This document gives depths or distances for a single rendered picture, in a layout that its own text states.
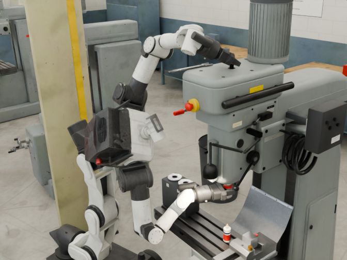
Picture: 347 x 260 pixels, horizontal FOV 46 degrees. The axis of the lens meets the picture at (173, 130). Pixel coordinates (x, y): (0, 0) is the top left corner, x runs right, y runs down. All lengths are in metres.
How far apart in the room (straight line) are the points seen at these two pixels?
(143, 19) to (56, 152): 6.04
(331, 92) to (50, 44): 2.03
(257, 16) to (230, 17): 5.88
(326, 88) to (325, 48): 4.28
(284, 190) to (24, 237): 2.61
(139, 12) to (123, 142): 7.32
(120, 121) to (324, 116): 0.92
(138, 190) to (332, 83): 1.22
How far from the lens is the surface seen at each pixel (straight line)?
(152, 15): 9.29
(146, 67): 2.00
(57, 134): 3.46
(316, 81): 2.30
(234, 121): 1.84
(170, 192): 2.56
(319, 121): 1.92
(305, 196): 2.41
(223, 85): 1.72
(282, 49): 2.01
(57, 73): 3.33
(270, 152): 2.12
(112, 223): 2.48
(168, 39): 1.89
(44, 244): 4.02
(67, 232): 2.79
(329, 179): 2.56
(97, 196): 2.33
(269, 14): 1.97
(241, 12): 7.66
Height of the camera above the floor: 2.35
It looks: 23 degrees down
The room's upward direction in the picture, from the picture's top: 2 degrees counter-clockwise
